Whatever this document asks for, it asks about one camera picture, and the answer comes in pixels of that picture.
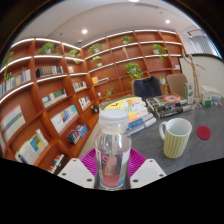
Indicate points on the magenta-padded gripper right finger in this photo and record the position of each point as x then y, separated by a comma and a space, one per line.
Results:
148, 171

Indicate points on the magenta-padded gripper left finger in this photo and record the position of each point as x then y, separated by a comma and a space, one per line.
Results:
78, 171

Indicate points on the clear plastic bottle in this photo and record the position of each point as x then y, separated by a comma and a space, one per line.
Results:
112, 150

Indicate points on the yellow striped mug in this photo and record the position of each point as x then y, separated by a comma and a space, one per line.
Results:
176, 141

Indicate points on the stack of colourful books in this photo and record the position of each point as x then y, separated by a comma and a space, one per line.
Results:
138, 111

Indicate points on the flat round red coaster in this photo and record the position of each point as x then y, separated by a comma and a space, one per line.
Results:
203, 132

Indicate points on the stack of dark books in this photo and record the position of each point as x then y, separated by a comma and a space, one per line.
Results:
168, 103

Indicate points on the orange wooden shelf unit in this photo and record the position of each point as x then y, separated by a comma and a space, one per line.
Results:
50, 100

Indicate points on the chair with dark cover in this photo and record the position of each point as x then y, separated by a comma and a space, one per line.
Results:
147, 87

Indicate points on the tall green and white carton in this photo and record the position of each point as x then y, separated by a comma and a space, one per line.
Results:
189, 93

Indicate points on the squat green and white box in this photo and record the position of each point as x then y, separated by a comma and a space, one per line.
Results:
206, 99

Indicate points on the grey curtain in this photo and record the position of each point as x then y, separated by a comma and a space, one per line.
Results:
203, 43

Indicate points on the round ceiling lights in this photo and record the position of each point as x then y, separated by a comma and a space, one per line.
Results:
84, 31

